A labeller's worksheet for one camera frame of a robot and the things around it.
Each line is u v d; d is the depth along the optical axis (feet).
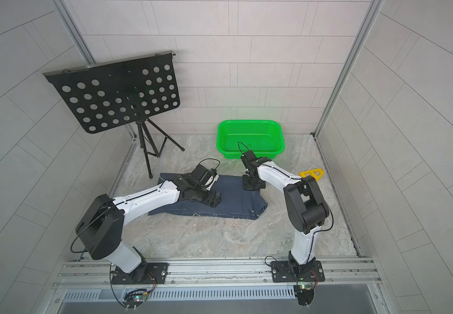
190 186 2.06
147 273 2.25
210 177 2.28
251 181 2.58
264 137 3.73
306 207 1.58
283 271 2.33
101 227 1.41
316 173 3.26
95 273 2.37
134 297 2.12
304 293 2.24
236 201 2.94
